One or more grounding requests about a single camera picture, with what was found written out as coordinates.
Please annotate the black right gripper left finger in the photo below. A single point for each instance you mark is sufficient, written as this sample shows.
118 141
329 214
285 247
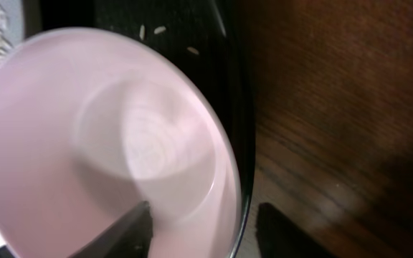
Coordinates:
129 237

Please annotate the grey plate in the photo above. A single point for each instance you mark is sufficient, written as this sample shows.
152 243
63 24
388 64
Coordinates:
15 24

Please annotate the round black serving tray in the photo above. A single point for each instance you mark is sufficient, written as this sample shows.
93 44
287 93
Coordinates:
194 36

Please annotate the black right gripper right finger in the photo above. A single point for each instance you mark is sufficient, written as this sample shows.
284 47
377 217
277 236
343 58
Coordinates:
279 237

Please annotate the pink bowl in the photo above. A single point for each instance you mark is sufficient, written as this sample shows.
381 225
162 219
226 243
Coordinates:
93 123

